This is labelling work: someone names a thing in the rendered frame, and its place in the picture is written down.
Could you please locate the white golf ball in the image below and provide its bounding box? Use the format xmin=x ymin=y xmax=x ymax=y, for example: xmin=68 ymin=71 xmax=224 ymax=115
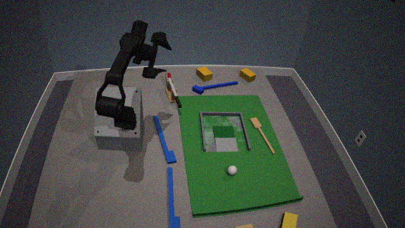
xmin=227 ymin=166 xmax=237 ymax=175

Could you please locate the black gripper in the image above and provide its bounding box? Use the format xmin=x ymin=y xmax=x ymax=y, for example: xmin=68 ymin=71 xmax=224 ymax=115
xmin=139 ymin=32 xmax=172 ymax=79

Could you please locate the green flat mat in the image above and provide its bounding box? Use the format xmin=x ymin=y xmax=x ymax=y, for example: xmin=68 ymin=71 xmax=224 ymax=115
xmin=178 ymin=95 xmax=300 ymax=212

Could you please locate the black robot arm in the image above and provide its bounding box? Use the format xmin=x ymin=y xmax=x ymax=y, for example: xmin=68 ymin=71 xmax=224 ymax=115
xmin=95 ymin=20 xmax=147 ymax=130

